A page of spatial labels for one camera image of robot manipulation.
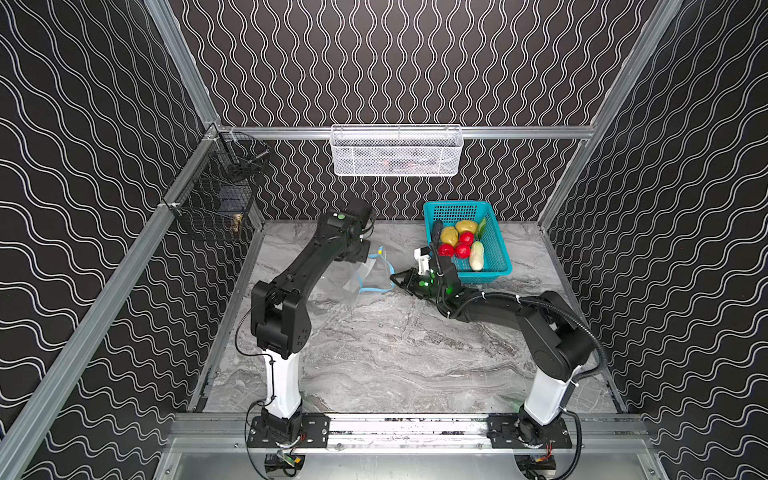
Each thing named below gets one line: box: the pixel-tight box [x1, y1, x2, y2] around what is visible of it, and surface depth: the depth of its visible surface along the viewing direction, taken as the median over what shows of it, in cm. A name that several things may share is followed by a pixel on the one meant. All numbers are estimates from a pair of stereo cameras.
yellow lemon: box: [456, 219, 478, 234], surface depth 116 cm
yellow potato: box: [440, 226, 459, 247], surface depth 112 cm
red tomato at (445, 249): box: [438, 243, 455, 258], surface depth 109 cm
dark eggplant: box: [432, 219, 443, 247], surface depth 116 cm
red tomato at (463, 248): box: [454, 231, 475, 260], surface depth 111 cm
